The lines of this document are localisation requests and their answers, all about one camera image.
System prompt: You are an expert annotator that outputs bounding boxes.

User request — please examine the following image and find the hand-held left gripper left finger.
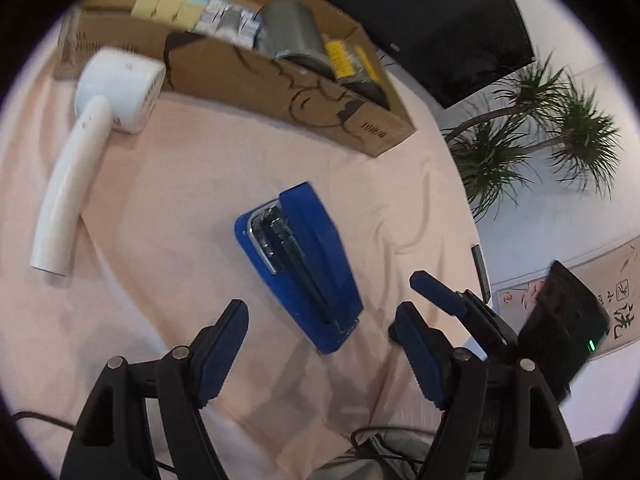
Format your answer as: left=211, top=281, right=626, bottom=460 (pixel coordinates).
left=60, top=299, right=250, bottom=480

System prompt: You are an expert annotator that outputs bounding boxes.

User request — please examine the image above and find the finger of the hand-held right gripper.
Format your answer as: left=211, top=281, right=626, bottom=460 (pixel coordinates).
left=409, top=270, right=521, bottom=361

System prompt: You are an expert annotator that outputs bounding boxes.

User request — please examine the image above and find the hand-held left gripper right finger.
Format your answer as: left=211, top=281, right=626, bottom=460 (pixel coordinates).
left=388, top=301, right=583, bottom=480

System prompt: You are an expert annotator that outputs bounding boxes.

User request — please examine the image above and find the blue stapler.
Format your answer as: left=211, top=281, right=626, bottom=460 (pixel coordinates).
left=234, top=182, right=364, bottom=356

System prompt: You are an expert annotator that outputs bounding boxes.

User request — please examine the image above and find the yellow bottle with black cap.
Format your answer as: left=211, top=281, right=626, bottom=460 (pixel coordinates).
left=324, top=40, right=391, bottom=111

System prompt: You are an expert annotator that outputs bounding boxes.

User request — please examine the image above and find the brown cardboard box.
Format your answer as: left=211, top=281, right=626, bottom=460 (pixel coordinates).
left=52, top=0, right=417, bottom=158

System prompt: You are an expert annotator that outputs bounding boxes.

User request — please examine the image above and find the silver blue thermos flask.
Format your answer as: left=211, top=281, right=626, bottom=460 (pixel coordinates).
left=255, top=0, right=333, bottom=81

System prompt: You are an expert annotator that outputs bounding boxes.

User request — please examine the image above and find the colourful printed toy box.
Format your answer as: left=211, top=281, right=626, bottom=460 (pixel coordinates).
left=194, top=0, right=265, bottom=51

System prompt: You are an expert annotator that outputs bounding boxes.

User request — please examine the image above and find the pastel puzzle cube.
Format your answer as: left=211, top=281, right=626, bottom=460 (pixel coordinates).
left=131, top=0, right=217, bottom=31

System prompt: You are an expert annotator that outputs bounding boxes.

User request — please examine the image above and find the black flat bar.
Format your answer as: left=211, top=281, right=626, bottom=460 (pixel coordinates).
left=471, top=244, right=493, bottom=305

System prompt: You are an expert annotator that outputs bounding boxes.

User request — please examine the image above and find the printed floor mat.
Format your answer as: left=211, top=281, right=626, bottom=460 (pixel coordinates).
left=492, top=235, right=640, bottom=361

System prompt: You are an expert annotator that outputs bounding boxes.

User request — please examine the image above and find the spiky palm potted plant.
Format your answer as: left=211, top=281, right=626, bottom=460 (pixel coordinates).
left=442, top=50, right=623, bottom=223

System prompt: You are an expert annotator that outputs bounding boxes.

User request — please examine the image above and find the black flat screen television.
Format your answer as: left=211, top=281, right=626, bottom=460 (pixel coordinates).
left=275, top=0, right=536, bottom=109

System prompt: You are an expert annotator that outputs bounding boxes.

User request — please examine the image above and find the white handheld plastic device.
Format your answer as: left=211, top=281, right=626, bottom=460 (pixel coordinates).
left=29, top=49, right=167, bottom=277

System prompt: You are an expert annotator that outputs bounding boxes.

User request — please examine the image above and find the black cable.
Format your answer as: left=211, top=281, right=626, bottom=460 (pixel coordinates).
left=12, top=410, right=76, bottom=432

